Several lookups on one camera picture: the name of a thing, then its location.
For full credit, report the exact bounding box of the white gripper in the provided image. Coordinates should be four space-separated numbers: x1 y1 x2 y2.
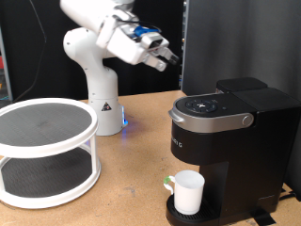
107 18 181 73

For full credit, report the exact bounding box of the black Keurig coffee machine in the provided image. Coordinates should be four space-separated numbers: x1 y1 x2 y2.
165 76 301 226

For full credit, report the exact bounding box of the white mug green taped handle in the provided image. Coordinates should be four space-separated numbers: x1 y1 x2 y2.
163 169 206 217

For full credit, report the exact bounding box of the black backdrop curtain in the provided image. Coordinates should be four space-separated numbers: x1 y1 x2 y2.
0 0 184 105

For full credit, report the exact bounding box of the dark grey partition panel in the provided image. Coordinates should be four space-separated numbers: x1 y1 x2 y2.
181 0 301 202

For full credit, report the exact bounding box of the white two-tier turntable shelf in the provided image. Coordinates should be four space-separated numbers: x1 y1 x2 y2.
0 97 102 210

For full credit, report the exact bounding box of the grey metal pole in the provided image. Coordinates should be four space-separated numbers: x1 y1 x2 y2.
0 26 13 105

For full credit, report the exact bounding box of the black tape piece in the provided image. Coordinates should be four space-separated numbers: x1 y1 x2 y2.
250 209 277 226

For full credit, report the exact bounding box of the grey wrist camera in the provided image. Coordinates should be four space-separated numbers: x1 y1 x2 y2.
140 31 170 52

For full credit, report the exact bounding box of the blue cable connector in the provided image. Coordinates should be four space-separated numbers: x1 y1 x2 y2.
134 25 159 37

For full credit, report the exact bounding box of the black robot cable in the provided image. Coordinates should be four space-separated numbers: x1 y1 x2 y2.
12 0 48 103

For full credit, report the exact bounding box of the black power cable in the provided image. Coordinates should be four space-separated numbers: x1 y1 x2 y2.
277 187 297 202

